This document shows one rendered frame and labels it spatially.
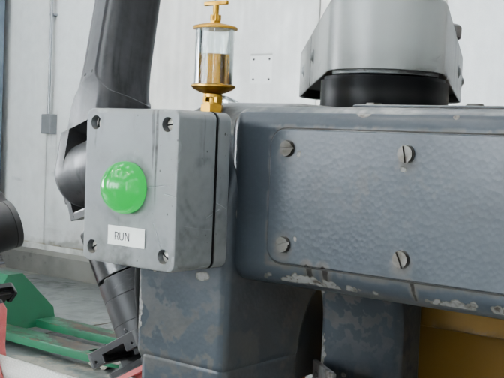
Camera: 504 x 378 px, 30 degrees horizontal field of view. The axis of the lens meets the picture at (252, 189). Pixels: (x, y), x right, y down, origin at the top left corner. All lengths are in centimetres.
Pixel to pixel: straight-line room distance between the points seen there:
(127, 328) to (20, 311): 548
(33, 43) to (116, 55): 823
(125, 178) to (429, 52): 24
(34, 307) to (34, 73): 325
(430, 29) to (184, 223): 23
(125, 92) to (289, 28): 618
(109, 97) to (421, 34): 31
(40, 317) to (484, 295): 596
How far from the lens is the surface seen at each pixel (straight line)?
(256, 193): 55
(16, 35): 930
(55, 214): 879
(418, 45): 64
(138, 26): 90
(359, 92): 63
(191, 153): 52
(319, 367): 76
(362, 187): 50
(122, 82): 86
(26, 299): 633
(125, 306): 81
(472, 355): 81
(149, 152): 53
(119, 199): 53
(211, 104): 60
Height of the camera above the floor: 132
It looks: 3 degrees down
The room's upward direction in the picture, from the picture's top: 2 degrees clockwise
